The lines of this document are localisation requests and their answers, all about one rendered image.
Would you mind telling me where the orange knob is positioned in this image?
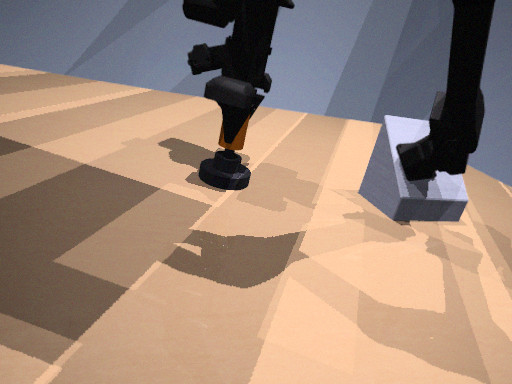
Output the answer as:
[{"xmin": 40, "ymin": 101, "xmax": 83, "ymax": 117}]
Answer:
[{"xmin": 218, "ymin": 115, "xmax": 250, "ymax": 150}]

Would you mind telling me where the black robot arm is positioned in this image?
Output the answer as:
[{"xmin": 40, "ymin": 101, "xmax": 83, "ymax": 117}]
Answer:
[{"xmin": 183, "ymin": 0, "xmax": 495, "ymax": 181}]

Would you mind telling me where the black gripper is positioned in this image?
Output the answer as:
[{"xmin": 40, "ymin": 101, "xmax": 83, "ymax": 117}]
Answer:
[{"xmin": 204, "ymin": 31, "xmax": 272, "ymax": 144}]

